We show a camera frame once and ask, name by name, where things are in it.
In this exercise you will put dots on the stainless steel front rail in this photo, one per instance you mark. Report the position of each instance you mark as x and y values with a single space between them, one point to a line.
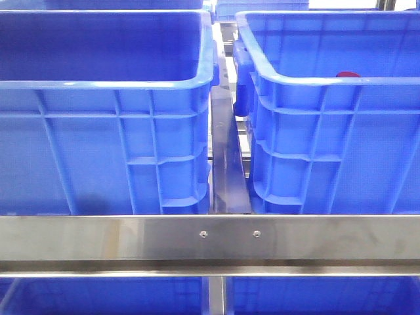
210 245

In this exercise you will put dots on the blue plastic bin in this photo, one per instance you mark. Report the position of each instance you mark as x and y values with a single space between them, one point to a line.
327 145
105 112

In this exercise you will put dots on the blue plastic bin left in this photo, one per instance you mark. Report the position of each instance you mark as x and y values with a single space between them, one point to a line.
105 112

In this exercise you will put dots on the blue bin lower right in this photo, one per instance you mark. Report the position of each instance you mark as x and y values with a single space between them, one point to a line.
324 295

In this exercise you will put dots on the blue bin rear left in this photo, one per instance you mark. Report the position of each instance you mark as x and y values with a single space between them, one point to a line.
107 5

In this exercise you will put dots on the blue bin rear right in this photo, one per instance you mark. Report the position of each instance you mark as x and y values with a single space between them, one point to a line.
226 10

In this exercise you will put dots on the red push button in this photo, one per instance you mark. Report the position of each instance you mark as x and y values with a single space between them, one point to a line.
348 74

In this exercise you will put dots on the blue bin lower left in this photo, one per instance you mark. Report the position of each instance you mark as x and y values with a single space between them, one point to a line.
107 296

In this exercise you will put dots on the blue plastic bin right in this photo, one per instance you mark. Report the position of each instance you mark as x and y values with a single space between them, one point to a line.
327 145

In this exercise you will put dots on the steel centre divider rail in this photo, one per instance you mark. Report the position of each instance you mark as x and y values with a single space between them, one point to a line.
230 195

